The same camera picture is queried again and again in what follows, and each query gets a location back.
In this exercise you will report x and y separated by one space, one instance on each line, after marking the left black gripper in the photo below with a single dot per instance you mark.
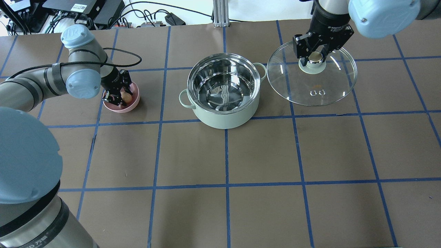
112 80

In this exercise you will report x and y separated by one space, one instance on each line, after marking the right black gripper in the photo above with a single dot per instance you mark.
326 23

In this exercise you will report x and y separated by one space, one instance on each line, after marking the brown egg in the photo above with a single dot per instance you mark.
126 97

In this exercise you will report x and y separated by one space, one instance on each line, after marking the glass pot lid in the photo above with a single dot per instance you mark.
312 81

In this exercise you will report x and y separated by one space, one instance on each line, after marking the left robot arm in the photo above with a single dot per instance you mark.
33 215

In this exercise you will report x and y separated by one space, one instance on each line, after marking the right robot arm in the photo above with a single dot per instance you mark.
372 18

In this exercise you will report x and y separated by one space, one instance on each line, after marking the mint green electric pot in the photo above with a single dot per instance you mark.
223 90

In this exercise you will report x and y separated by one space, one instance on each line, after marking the pink bowl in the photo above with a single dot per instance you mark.
130 106

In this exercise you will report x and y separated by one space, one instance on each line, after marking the black electronics box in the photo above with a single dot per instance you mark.
101 12

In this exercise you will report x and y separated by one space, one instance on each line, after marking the black power adapter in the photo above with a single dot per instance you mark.
174 20

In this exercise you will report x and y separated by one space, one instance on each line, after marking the aluminium frame post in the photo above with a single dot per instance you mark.
220 13

